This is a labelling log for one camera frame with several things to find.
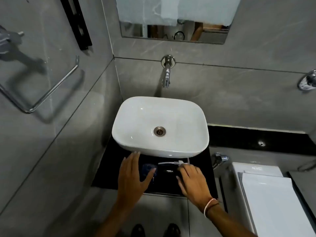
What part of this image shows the black wall rack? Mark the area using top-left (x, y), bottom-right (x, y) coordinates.
top-left (59, 0), bottom-right (93, 51)

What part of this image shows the white toilet lid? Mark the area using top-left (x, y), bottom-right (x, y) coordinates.
top-left (238, 171), bottom-right (316, 237)

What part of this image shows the person's left hand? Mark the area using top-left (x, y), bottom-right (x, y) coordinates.
top-left (118, 151), bottom-right (158, 208)

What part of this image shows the person's right forearm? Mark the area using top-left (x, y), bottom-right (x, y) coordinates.
top-left (205, 200), bottom-right (258, 237)

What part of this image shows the white toilet cistern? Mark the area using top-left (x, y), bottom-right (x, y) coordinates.
top-left (228, 161), bottom-right (284, 235)

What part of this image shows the black stone ledge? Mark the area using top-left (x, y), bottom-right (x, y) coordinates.
top-left (207, 124), bottom-right (316, 156)

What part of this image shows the white wash basin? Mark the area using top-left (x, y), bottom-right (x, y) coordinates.
top-left (112, 96), bottom-right (210, 159)

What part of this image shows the chrome wall faucet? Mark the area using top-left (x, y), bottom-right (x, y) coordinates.
top-left (161, 55), bottom-right (176, 89)

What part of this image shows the brown thread wristband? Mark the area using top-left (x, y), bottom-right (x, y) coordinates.
top-left (206, 201), bottom-right (220, 216)

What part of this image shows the chrome hose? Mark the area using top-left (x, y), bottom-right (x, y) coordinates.
top-left (297, 160), bottom-right (316, 172)

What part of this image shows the white thread wristband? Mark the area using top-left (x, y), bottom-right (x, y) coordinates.
top-left (203, 198), bottom-right (218, 218)

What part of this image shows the black shoe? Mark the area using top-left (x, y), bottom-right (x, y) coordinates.
top-left (131, 224), bottom-right (146, 237)
top-left (164, 223), bottom-right (182, 237)

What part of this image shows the person's right hand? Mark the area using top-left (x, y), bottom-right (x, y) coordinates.
top-left (176, 164), bottom-right (213, 208)

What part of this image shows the wall mirror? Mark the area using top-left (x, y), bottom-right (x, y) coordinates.
top-left (116, 0), bottom-right (242, 45)

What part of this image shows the chrome wall fixture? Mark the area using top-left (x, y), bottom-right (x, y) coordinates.
top-left (297, 69), bottom-right (316, 92)

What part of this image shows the dark blue pump bottle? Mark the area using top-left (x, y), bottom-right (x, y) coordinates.
top-left (141, 158), bottom-right (191, 187)

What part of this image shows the chrome angle valve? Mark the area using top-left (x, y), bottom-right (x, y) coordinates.
top-left (212, 152), bottom-right (229, 171)

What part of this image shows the chrome towel ring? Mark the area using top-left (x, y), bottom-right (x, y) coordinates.
top-left (0, 55), bottom-right (80, 114)

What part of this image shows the person's left forearm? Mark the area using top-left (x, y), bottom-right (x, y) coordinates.
top-left (95, 205), bottom-right (142, 237)

